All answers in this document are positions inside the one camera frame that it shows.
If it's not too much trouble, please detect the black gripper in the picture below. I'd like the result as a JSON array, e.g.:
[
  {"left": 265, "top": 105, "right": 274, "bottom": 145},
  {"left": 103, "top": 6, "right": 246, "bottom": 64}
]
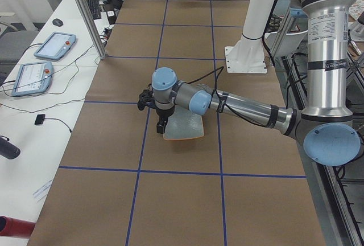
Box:
[{"left": 156, "top": 106, "right": 174, "bottom": 134}]

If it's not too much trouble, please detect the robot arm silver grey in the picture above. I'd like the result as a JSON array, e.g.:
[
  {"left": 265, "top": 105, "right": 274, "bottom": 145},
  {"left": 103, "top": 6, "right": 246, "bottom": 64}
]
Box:
[{"left": 151, "top": 0, "right": 361, "bottom": 166}]

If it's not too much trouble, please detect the grey square plate orange rim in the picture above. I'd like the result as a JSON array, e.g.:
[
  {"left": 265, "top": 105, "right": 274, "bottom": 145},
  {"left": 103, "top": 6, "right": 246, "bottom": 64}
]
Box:
[{"left": 163, "top": 85, "right": 205, "bottom": 141}]

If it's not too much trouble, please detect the upper teach pendant tablet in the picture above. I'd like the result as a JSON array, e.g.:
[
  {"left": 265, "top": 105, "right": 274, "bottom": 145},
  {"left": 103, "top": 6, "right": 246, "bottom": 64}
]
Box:
[{"left": 34, "top": 32, "right": 77, "bottom": 61}]

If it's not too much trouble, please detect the teach pendant tablet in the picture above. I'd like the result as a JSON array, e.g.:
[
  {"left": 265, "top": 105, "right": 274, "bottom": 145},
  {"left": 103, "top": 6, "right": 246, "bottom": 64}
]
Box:
[
  {"left": 34, "top": 32, "right": 77, "bottom": 61},
  {"left": 11, "top": 61, "right": 53, "bottom": 97}
]

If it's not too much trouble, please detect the lower teach pendant tablet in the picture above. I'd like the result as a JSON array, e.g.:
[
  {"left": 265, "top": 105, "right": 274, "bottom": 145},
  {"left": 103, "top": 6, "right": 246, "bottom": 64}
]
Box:
[{"left": 11, "top": 61, "right": 53, "bottom": 97}]

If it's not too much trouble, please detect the black keyboard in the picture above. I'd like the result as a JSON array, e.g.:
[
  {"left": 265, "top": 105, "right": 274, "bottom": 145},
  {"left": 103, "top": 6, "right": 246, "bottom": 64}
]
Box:
[{"left": 86, "top": 0, "right": 101, "bottom": 20}]

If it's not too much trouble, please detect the black computer mouse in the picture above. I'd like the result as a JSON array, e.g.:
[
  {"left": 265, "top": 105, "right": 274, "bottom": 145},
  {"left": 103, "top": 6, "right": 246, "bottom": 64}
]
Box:
[{"left": 52, "top": 18, "right": 63, "bottom": 27}]

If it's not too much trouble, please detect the black cylinder object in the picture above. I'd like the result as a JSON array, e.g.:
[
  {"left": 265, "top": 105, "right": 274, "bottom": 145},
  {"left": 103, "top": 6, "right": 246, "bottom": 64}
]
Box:
[{"left": 0, "top": 136, "right": 20, "bottom": 159}]

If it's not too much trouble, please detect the red cylinder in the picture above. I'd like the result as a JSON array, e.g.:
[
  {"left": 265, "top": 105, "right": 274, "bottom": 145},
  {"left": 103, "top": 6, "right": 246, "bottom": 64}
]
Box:
[{"left": 1, "top": 216, "right": 36, "bottom": 239}]

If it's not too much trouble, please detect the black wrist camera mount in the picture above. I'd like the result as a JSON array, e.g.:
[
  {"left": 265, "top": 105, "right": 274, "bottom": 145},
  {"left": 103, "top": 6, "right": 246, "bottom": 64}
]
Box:
[{"left": 137, "top": 83, "right": 156, "bottom": 111}]

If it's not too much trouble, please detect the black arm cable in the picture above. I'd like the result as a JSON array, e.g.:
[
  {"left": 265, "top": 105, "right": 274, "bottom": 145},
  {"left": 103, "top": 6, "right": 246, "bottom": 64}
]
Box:
[{"left": 187, "top": 66, "right": 271, "bottom": 127}]

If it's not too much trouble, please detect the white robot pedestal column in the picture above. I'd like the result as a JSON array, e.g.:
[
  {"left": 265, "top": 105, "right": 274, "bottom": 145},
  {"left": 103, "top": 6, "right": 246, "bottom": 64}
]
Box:
[{"left": 225, "top": 0, "right": 275, "bottom": 74}]

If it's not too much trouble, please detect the small black box on cable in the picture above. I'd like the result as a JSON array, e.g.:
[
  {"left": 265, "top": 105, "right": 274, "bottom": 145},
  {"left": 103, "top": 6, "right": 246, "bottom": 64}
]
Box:
[{"left": 34, "top": 114, "right": 46, "bottom": 125}]

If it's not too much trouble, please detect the aluminium frame post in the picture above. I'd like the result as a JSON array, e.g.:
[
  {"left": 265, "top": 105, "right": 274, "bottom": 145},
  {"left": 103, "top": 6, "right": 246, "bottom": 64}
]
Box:
[{"left": 75, "top": 0, "right": 106, "bottom": 60}]

